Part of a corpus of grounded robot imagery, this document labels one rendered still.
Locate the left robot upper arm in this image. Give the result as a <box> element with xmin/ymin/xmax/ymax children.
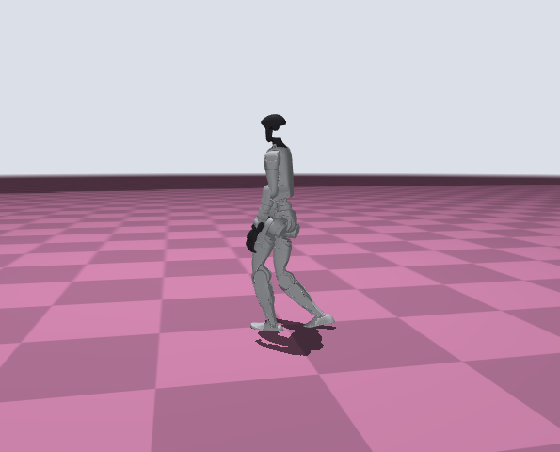
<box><xmin>264</xmin><ymin>150</ymin><xmax>280</xmax><ymax>199</ymax></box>

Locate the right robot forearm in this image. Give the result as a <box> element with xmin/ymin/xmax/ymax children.
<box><xmin>268</xmin><ymin>199</ymin><xmax>280</xmax><ymax>217</ymax></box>

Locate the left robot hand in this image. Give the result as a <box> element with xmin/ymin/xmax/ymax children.
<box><xmin>246</xmin><ymin>222</ymin><xmax>264</xmax><ymax>253</ymax></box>

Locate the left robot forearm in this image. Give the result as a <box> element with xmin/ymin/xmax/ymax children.
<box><xmin>253</xmin><ymin>186</ymin><xmax>273</xmax><ymax>228</ymax></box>

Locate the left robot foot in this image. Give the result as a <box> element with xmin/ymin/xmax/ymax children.
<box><xmin>250</xmin><ymin>321</ymin><xmax>283</xmax><ymax>331</ymax></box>

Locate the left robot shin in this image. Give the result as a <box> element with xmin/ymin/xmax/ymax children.
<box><xmin>251</xmin><ymin>270</ymin><xmax>277</xmax><ymax>327</ymax></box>

